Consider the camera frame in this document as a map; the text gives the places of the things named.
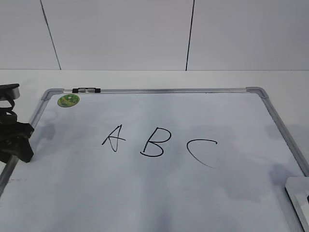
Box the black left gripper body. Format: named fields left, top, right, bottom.
left=0, top=111, right=34, bottom=141

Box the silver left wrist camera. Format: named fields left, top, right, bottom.
left=0, top=84, right=20, bottom=101

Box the white whiteboard eraser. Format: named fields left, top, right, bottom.
left=285, top=177, right=309, bottom=232

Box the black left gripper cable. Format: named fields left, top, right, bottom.
left=0, top=98, right=16, bottom=116

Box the round green magnet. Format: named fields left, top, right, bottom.
left=57, top=94, right=80, bottom=108

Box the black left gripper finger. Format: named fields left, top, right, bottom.
left=0, top=136, right=34, bottom=163

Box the white whiteboard with aluminium frame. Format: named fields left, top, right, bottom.
left=0, top=87, right=309, bottom=232

